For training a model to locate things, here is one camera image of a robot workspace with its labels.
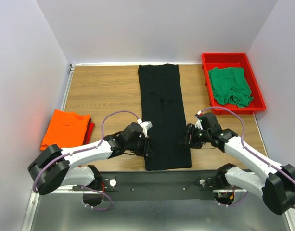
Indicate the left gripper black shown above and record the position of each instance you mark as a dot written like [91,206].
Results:
[146,141]

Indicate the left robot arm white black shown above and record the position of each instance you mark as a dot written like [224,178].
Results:
[56,167]

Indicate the red plastic bin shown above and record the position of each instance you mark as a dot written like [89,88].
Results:
[221,60]

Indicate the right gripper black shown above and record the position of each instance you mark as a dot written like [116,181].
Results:
[190,129]

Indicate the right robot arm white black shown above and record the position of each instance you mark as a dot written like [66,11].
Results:
[272,182]

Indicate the red folded t shirt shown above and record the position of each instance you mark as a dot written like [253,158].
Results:
[89,131]

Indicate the orange folded t shirt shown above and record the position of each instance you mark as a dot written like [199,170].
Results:
[66,130]

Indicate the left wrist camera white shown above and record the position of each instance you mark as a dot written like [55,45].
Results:
[145,126]

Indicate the aluminium frame rail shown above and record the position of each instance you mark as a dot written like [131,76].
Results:
[63,210]

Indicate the black t shirt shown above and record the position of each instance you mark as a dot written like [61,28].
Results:
[162,105]

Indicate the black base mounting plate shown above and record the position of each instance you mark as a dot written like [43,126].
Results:
[162,185]

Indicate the green t shirt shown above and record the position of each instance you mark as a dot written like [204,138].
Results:
[229,86]

